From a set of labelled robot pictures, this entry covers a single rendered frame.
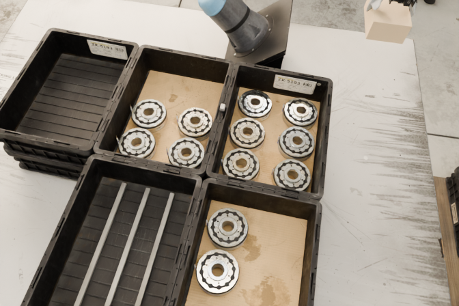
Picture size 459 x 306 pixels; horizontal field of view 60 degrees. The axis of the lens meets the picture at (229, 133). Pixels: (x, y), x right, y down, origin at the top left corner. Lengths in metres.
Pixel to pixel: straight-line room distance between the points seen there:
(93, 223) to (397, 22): 1.08
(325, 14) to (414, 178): 1.74
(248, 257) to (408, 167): 0.65
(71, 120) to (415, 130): 1.14
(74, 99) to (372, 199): 0.97
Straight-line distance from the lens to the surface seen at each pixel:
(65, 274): 1.09
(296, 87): 1.26
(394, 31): 1.41
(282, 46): 1.29
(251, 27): 1.38
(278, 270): 1.04
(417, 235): 1.34
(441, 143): 2.48
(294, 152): 1.15
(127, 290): 1.04
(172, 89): 1.29
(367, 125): 1.46
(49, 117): 1.31
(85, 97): 1.32
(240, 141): 1.14
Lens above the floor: 1.83
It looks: 58 degrees down
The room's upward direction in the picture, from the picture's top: 4 degrees clockwise
